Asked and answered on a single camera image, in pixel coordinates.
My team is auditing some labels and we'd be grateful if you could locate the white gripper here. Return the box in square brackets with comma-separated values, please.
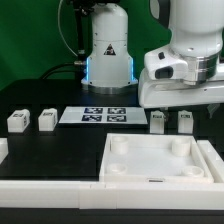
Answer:
[138, 70, 224, 118]

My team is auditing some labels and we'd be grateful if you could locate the white square table top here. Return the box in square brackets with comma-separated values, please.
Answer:
[99, 133, 214, 184]

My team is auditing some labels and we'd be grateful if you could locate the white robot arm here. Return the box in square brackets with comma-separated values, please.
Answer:
[82, 0, 224, 108]

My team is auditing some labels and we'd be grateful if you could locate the white tag sheet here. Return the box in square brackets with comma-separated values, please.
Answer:
[60, 107, 147, 125]

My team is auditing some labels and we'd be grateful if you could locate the white left fence block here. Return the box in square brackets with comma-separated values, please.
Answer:
[0, 138, 8, 164]

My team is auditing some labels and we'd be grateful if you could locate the black cable on stand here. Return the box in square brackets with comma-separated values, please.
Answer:
[39, 0, 88, 80]

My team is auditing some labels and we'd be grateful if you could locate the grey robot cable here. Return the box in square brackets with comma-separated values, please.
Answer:
[57, 0, 80, 58]

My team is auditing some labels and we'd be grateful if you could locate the white front fence rail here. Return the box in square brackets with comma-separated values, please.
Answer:
[0, 181, 224, 210]

